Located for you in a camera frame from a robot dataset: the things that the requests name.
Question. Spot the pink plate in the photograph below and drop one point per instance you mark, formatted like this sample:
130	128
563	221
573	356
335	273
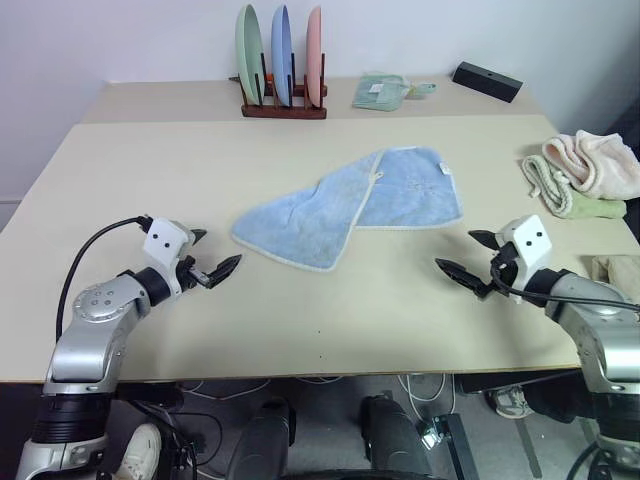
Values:
314	50

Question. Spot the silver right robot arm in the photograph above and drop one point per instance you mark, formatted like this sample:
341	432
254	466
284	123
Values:
600	340

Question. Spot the white sneaker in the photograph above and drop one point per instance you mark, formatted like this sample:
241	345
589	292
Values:
142	450

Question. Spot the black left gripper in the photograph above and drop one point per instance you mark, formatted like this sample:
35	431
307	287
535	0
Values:
192	275

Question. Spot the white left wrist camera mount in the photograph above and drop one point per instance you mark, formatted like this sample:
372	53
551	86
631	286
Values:
162	242

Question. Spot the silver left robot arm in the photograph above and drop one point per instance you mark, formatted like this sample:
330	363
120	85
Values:
85	340

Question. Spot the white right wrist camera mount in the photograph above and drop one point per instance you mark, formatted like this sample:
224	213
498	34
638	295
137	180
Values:
532	240

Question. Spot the green plate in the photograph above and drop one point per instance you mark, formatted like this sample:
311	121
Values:
248	50

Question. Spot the folded green cloth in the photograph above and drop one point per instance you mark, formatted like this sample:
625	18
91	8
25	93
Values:
377	95

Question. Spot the green white striped cloth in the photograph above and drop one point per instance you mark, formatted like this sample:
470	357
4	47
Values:
542	175

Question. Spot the dark wooden dish rack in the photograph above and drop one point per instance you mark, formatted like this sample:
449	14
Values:
280	111

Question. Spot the light blue towel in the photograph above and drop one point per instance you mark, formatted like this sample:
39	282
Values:
310	220

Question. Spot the dark rounded shape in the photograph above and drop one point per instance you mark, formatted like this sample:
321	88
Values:
392	440
265	440

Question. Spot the light green cloth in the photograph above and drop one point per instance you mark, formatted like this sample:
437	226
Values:
597	207

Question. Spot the black table foot bar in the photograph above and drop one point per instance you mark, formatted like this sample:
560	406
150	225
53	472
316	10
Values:
460	450

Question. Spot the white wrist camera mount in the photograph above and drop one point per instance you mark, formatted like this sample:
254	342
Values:
162	242
532	240

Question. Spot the blue plate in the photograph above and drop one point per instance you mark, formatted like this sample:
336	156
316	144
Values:
281	50

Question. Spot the beige cloth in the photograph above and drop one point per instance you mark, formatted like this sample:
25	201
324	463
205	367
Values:
620	272

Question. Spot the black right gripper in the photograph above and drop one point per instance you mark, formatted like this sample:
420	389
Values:
505	275

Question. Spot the black rectangular box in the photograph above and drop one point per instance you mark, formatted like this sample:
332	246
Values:
487	82

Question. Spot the pink fluffy towel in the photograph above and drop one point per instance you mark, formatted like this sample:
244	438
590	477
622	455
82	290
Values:
605	165

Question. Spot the grey beige sneaker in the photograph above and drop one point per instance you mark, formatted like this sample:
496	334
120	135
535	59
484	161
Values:
510	402

